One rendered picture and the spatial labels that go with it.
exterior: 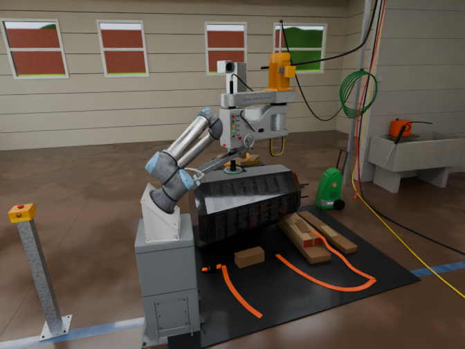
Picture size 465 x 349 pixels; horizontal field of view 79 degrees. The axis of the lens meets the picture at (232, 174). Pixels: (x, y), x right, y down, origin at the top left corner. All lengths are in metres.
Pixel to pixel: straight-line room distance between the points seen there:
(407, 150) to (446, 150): 0.75
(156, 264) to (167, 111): 7.20
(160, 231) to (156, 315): 0.70
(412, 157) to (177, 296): 4.20
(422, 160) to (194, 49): 6.46
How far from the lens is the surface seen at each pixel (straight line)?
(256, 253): 3.11
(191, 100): 8.97
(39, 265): 2.58
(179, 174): 1.97
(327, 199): 4.36
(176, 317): 2.45
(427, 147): 5.46
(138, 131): 9.12
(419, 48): 5.87
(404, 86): 5.76
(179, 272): 2.17
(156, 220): 1.96
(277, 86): 3.42
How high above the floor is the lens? 1.92
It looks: 20 degrees down
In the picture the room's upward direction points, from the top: 1 degrees counter-clockwise
